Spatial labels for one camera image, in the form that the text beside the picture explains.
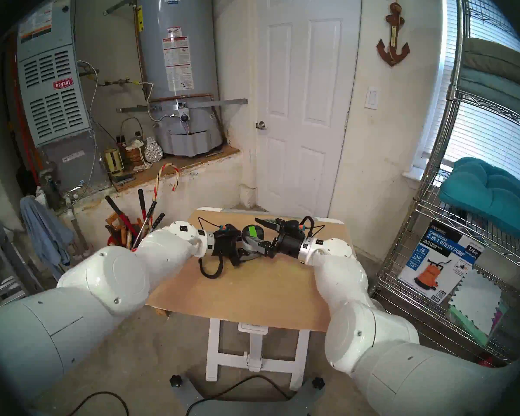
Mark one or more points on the utility pump carton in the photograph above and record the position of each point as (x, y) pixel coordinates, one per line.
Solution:
(442, 255)

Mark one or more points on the window with white blinds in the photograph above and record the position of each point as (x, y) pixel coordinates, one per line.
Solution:
(485, 138)

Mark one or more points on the teal tufted cushion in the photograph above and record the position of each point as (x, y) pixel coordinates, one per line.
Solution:
(489, 190)

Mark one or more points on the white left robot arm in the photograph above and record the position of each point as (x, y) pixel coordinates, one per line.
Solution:
(91, 298)

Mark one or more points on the plywood platform board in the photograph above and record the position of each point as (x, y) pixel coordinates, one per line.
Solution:
(190, 161)

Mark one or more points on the white panel door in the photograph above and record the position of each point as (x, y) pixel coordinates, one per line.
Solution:
(307, 116)

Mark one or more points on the aluminium ladder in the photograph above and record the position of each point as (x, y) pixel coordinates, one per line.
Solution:
(8, 300)

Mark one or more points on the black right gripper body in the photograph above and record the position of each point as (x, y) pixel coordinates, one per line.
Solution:
(291, 242)

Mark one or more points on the black base knob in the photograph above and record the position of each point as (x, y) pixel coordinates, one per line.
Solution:
(318, 383)
(176, 381)

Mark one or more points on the gray Bryant furnace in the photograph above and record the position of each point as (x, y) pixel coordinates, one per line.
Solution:
(56, 103)

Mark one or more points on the olive gray folded cushion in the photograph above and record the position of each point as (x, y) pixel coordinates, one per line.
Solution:
(494, 57)

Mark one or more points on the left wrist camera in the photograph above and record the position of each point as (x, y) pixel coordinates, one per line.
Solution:
(229, 227)

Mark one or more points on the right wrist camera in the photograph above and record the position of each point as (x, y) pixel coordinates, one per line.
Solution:
(294, 225)

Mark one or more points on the wooden anchor wall decoration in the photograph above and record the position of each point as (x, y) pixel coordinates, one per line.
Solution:
(392, 51)

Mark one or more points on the gray robot base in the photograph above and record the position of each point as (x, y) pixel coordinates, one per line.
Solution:
(242, 408)

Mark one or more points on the small red object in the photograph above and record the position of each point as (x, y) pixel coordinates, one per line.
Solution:
(485, 361)

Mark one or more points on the orange plastic bucket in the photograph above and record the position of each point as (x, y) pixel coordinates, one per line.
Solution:
(110, 242)

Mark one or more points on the white zigzag edged sheet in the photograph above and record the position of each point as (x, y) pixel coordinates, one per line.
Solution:
(476, 302)

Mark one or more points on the blue hanging towel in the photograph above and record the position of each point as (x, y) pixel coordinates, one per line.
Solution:
(43, 233)

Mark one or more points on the striped candy cane decoration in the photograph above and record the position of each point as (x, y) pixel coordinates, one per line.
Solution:
(177, 177)

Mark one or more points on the pale teal folded cushion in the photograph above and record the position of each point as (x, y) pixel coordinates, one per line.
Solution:
(489, 88)

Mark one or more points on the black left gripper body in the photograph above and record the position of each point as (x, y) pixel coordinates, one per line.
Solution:
(225, 245)

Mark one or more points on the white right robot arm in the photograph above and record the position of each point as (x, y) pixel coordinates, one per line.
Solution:
(372, 315)

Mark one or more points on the white wall light switch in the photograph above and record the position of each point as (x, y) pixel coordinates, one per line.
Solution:
(372, 98)

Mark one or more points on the black lid with green tape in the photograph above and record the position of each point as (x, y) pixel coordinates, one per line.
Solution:
(245, 233)

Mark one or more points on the crumpled aluminium foil bundle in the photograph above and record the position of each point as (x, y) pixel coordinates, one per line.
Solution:
(153, 151)

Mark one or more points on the pale yellow jug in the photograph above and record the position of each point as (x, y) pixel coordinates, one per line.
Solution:
(112, 161)

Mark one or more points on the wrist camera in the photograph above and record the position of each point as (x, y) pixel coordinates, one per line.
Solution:
(229, 227)
(294, 225)

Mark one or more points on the gray water heater tank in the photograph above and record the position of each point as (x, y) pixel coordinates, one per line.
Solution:
(203, 51)

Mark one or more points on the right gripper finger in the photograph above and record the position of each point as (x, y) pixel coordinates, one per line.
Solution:
(262, 245)
(271, 223)

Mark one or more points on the gas pipe with yellow valve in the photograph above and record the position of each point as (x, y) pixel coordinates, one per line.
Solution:
(121, 81)

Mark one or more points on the white folding table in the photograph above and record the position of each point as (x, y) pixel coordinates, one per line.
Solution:
(212, 350)

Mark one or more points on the green foam sheet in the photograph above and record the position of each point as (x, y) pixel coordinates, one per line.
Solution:
(463, 322)

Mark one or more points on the black grip steel rod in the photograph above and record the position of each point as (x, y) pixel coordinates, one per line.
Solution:
(151, 208)
(158, 220)

